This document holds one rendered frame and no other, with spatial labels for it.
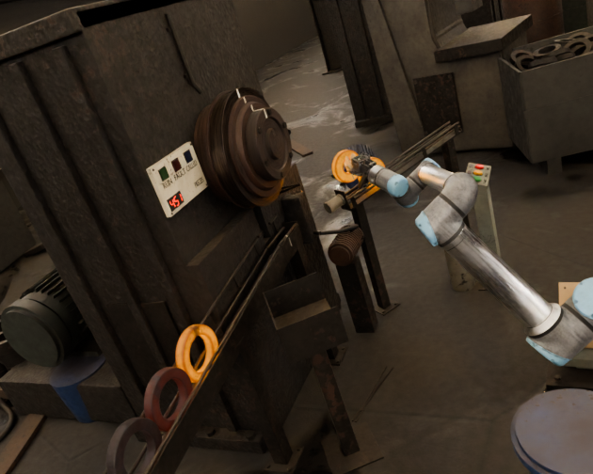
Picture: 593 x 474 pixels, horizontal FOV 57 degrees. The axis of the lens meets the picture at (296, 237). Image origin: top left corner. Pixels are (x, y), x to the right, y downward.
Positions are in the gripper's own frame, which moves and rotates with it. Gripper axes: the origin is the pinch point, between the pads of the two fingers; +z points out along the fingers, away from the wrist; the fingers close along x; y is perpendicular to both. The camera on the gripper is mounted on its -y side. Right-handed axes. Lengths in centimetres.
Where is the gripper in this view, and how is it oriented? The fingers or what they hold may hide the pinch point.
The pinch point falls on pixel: (345, 162)
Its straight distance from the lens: 261.9
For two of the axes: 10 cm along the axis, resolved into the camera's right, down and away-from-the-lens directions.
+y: -1.3, -7.8, -6.1
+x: -8.0, 4.4, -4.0
